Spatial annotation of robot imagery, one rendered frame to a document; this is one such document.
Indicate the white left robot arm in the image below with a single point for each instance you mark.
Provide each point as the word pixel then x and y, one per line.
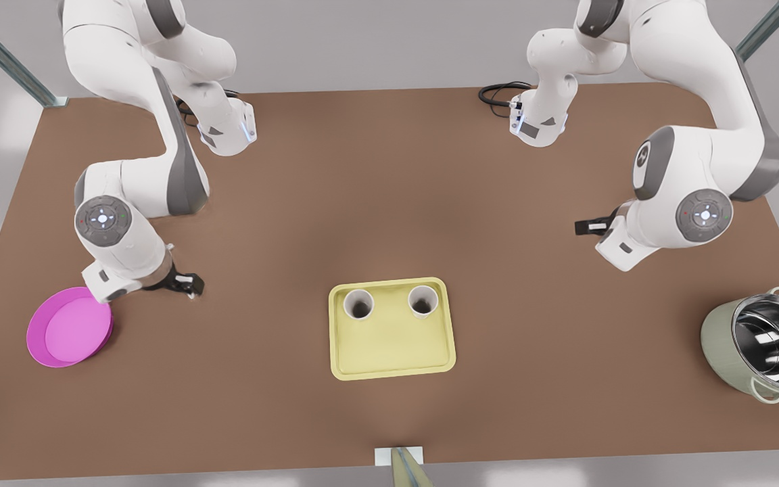
pixel 694 155

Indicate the pink round plate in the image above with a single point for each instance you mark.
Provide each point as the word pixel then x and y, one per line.
pixel 72 330

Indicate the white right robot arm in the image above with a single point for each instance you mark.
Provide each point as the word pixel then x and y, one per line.
pixel 129 182

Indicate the silver frame post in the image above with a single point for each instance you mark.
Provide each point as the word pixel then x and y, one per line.
pixel 4 57
pixel 765 27
pixel 406 467

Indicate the yellow rectangular tray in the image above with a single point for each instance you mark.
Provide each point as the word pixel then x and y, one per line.
pixel 393 345

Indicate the white IKEA cup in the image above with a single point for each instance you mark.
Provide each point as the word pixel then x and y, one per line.
pixel 358 304
pixel 422 301

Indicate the green steel pot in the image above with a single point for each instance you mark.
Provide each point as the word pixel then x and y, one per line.
pixel 724 341

